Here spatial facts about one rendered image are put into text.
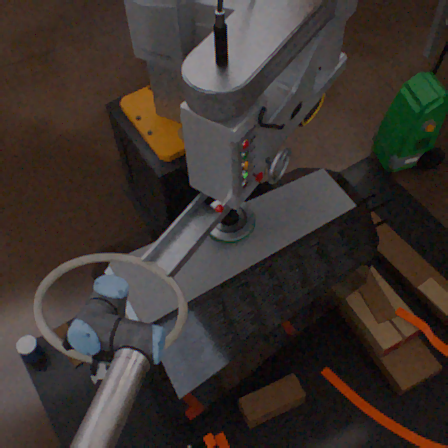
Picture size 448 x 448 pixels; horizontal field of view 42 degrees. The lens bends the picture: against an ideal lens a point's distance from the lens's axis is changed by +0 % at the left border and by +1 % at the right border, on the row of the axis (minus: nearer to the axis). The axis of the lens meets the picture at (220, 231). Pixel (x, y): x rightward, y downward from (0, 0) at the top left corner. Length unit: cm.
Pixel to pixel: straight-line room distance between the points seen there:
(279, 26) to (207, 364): 130
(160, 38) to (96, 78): 200
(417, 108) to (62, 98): 241
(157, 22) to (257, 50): 72
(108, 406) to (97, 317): 25
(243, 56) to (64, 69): 291
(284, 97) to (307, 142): 178
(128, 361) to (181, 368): 99
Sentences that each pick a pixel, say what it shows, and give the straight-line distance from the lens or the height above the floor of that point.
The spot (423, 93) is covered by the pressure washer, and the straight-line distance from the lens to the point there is 351.
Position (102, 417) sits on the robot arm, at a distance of 131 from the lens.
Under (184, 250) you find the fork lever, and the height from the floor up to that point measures 108.
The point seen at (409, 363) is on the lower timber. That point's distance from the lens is 306.
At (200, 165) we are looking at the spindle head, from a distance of 206.
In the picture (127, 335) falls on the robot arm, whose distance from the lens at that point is 143.
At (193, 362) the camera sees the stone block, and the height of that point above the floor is 66.
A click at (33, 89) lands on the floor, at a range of 452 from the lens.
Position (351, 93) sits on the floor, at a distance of 426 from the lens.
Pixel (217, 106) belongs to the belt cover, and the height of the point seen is 164.
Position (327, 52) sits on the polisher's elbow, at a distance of 241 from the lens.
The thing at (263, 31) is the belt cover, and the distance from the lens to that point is 192.
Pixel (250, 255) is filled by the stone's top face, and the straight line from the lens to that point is 238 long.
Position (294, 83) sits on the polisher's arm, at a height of 142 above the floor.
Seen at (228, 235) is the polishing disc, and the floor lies 89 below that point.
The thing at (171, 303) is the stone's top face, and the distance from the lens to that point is 229.
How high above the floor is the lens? 286
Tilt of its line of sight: 56 degrees down
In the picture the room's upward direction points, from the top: 4 degrees counter-clockwise
